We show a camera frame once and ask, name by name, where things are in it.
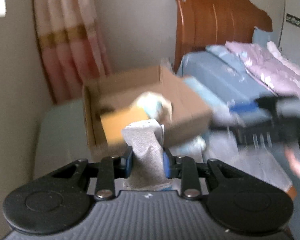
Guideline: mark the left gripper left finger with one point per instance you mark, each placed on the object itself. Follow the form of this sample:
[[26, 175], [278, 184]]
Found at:
[[111, 168]]

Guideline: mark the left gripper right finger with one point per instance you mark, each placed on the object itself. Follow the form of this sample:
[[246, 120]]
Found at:
[[187, 171]]

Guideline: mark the yellow green sponge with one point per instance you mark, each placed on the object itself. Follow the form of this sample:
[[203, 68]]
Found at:
[[114, 122]]

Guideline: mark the grey sachet pouch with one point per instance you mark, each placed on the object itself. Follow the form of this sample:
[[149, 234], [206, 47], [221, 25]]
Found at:
[[146, 138]]

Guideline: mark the light blue plush toy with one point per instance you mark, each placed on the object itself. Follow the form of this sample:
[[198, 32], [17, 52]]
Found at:
[[155, 105]]

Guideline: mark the person right hand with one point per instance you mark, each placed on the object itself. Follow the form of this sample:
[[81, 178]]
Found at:
[[294, 163]]

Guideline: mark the blue floral bed mattress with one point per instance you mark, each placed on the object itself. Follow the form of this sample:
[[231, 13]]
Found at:
[[225, 77]]

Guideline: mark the lilac floral quilt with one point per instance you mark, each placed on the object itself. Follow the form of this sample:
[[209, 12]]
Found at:
[[268, 66]]

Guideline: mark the open cardboard box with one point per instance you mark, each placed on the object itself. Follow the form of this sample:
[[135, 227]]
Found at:
[[113, 102]]

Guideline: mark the grey checked blanket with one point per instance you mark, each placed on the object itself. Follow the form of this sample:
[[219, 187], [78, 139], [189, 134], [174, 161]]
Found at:
[[62, 140]]

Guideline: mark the blue floral pillow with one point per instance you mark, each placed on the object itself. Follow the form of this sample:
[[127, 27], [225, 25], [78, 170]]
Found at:
[[262, 37]]

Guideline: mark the wooden bed headboard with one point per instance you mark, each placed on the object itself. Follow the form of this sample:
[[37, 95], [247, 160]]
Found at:
[[206, 22]]

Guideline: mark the pink striped curtain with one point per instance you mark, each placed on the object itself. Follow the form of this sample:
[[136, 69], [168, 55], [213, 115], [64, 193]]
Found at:
[[71, 45]]

